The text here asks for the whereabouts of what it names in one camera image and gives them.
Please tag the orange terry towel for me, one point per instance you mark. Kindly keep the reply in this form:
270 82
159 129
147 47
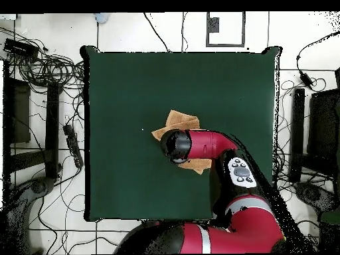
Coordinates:
180 119

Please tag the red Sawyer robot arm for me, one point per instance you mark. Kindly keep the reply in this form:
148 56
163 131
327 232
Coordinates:
207 144

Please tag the dark green table cloth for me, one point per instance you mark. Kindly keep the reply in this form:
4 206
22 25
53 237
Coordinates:
159 79

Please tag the black power strip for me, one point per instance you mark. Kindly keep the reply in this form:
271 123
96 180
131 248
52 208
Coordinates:
73 143

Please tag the black stand leg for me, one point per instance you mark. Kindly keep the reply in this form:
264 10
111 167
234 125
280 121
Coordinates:
52 127
297 132

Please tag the black power adapter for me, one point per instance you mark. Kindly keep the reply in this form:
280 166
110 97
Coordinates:
306 79

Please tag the black rectangular box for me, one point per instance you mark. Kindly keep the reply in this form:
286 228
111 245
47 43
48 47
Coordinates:
20 48

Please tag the grey square floor frame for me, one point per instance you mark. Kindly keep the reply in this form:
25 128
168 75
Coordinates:
207 32

